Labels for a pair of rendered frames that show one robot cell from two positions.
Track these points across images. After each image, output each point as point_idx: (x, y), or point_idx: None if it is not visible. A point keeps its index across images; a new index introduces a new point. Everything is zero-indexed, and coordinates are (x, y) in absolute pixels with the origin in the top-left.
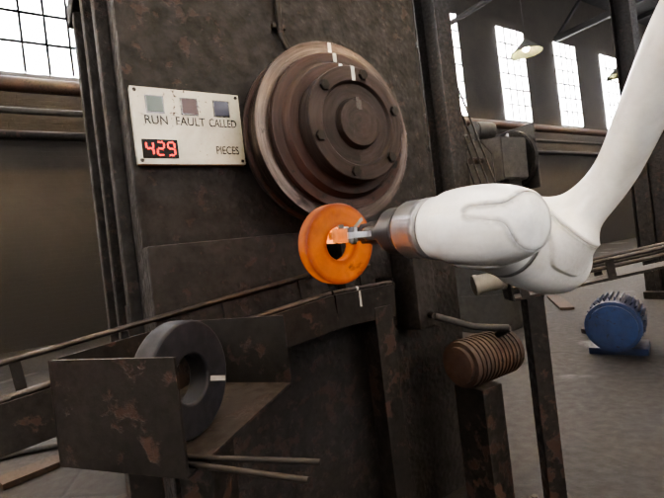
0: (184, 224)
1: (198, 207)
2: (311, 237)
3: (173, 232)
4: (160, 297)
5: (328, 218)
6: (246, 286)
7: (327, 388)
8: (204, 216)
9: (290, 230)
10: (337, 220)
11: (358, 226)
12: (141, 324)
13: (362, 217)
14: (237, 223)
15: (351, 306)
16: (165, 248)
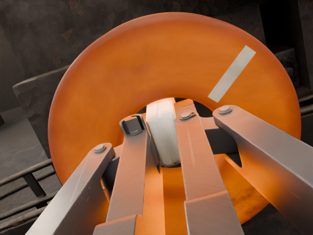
0: (60, 40)
1: (70, 11)
2: (65, 155)
3: (51, 54)
4: (45, 140)
5: (108, 88)
6: (146, 111)
7: (280, 215)
8: (81, 23)
9: (211, 10)
10: (144, 85)
11: (235, 83)
12: (32, 171)
13: (250, 47)
14: (128, 20)
15: (307, 139)
16: (31, 84)
